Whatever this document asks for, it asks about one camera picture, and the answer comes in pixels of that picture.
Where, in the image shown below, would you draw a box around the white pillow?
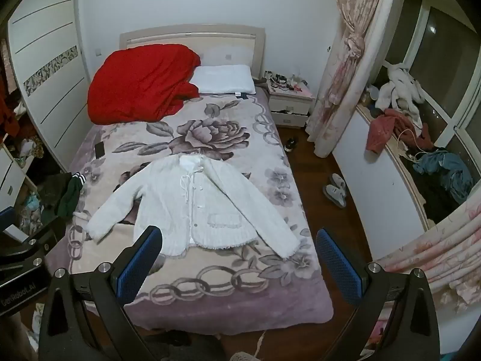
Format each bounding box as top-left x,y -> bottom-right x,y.
190,65 -> 257,95

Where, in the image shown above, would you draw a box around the white drawer cabinet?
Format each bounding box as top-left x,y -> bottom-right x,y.
0,145 -> 38,200

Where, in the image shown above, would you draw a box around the loose pink floral curtain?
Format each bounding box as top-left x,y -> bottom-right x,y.
376,203 -> 481,305

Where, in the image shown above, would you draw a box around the window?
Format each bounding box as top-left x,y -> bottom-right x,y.
383,0 -> 481,174

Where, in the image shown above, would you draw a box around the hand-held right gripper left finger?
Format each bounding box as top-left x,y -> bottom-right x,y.
38,226 -> 163,361

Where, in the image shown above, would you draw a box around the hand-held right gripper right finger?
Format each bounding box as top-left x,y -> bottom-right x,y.
316,227 -> 446,361

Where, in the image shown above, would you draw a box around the teal garment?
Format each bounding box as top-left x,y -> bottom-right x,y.
413,150 -> 474,204

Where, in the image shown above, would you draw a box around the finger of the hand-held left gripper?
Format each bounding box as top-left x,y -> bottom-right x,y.
0,207 -> 16,234

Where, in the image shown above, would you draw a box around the white plush garment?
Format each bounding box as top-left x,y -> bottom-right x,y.
376,63 -> 427,128

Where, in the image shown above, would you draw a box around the white nightstand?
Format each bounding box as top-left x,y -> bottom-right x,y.
268,83 -> 315,128

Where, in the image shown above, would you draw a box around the floral printed blanket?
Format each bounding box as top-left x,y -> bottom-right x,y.
67,94 -> 334,337

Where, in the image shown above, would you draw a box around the red hanging clothes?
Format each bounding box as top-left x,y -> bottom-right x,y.
0,90 -> 19,138

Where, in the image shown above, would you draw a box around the red quilt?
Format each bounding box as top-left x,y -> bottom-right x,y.
87,44 -> 201,124

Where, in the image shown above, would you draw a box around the black garment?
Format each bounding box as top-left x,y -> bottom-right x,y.
402,150 -> 463,226

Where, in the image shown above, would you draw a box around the tied pink floral curtain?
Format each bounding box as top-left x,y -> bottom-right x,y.
306,0 -> 406,159

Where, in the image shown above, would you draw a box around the red-pink garment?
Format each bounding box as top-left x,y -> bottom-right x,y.
366,109 -> 433,155

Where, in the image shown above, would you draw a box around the white wardrobe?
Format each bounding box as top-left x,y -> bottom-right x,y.
8,0 -> 94,170

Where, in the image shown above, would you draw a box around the white window ledge cabinet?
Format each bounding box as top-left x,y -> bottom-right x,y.
332,105 -> 431,267

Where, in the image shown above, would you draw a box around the beige bed headboard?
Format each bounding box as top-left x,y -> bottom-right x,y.
119,24 -> 268,79

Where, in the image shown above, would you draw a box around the white cable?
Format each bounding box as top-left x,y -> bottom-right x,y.
394,130 -> 425,159

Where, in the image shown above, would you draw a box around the clutter of toiletries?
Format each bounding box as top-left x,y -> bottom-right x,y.
263,71 -> 311,93

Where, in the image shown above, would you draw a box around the white fuzzy cardigan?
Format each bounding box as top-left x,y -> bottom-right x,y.
87,154 -> 301,260

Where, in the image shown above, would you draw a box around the dark green garment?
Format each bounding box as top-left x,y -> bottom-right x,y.
56,173 -> 85,219

